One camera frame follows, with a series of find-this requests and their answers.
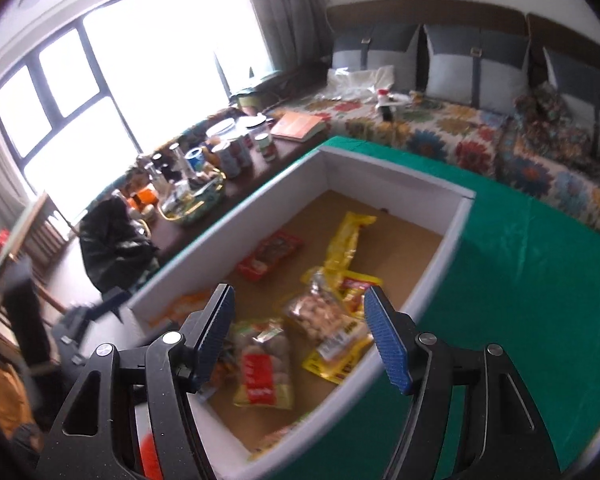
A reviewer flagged green tablecloth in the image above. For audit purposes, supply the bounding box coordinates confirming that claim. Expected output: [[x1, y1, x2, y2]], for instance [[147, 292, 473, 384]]
[[325, 135, 600, 480]]

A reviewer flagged white printed can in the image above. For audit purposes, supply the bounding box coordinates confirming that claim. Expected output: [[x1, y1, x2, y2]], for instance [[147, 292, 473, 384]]
[[254, 132, 278, 161], [220, 137, 253, 173]]

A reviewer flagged orange label dark snack packet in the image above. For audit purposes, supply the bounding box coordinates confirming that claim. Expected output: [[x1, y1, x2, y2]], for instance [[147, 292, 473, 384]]
[[150, 290, 213, 328]]

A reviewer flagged wooden chair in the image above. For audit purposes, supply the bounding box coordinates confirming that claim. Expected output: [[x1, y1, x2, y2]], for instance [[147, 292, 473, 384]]
[[0, 192, 81, 321]]

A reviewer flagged floral blanket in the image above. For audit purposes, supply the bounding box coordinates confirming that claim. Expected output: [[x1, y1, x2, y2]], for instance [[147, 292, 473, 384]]
[[265, 92, 600, 246]]

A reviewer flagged grey curtain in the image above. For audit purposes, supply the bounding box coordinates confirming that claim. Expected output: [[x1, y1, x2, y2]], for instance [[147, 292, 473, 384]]
[[235, 0, 331, 78]]

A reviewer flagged yellow windowed snack packet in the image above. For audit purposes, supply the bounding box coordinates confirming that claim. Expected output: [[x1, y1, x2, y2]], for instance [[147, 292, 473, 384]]
[[302, 320, 376, 386]]

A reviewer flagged brown headboard panel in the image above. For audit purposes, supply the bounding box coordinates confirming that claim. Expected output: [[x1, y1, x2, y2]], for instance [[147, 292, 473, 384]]
[[327, 0, 528, 36], [527, 12, 600, 66]]

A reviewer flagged long yellow snack packet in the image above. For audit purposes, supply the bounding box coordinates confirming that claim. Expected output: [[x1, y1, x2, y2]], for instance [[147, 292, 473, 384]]
[[325, 211, 378, 281]]

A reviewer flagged orange stool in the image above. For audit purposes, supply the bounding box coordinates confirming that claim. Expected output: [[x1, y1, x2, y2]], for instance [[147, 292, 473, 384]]
[[137, 430, 158, 480]]

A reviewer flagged white bowl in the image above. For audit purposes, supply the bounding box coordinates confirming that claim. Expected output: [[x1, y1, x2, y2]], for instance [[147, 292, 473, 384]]
[[205, 117, 241, 141]]

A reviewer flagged small dark bottle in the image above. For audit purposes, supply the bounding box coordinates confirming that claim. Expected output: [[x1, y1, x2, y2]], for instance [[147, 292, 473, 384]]
[[375, 89, 411, 123]]

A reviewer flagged clear pale ball snack packet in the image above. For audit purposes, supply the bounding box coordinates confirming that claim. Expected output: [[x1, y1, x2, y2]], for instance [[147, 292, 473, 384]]
[[282, 275, 361, 343]]

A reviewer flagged dark floral cloth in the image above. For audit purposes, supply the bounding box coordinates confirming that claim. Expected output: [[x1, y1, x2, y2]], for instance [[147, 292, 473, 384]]
[[515, 82, 596, 156]]

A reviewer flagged dark glass bottle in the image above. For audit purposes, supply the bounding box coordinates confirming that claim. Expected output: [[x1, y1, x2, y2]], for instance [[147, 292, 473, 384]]
[[145, 157, 176, 196]]

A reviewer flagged black bag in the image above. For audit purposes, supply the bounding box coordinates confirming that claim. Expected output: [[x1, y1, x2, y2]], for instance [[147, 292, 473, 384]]
[[77, 195, 161, 293]]

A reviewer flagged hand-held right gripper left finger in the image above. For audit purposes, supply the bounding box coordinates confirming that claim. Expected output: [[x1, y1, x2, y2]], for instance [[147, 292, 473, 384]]
[[36, 284, 237, 480]]

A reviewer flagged blue white can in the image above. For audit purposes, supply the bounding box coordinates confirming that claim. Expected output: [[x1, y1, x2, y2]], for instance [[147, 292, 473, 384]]
[[186, 147, 211, 176]]

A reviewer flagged large window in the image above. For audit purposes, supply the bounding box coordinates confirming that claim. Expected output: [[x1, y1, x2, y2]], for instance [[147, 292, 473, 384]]
[[0, 0, 276, 196]]

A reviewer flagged white cardboard box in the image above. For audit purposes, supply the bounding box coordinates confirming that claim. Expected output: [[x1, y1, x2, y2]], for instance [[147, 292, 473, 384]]
[[127, 145, 477, 480]]

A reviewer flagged green basket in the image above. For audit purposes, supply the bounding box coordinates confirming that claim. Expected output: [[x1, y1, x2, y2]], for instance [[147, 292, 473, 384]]
[[160, 175, 227, 226]]

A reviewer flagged orange cloth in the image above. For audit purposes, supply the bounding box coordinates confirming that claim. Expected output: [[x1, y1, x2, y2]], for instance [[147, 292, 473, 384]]
[[0, 345, 36, 436]]

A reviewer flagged dark wooden side table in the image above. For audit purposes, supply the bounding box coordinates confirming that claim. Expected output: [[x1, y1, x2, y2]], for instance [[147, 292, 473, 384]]
[[60, 110, 331, 311]]

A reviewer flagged yellow red label snack packet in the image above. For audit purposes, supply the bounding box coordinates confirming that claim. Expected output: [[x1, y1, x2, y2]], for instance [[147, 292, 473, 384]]
[[337, 275, 383, 311]]

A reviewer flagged red label meatball packet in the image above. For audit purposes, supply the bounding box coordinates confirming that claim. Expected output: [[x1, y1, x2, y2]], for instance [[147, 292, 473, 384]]
[[232, 317, 296, 408]]

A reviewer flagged orange book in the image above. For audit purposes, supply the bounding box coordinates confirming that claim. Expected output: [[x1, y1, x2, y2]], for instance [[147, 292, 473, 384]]
[[270, 112, 328, 143]]

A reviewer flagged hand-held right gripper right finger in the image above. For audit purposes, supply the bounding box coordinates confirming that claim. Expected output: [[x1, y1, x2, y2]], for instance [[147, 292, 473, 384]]
[[363, 285, 564, 480]]

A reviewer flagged white plastic bag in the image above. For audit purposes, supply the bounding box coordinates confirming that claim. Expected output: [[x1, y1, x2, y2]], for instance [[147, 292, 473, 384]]
[[325, 65, 398, 103]]

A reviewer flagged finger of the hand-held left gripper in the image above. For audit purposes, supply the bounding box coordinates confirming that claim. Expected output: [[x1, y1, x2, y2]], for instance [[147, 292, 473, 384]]
[[87, 287, 133, 323]]

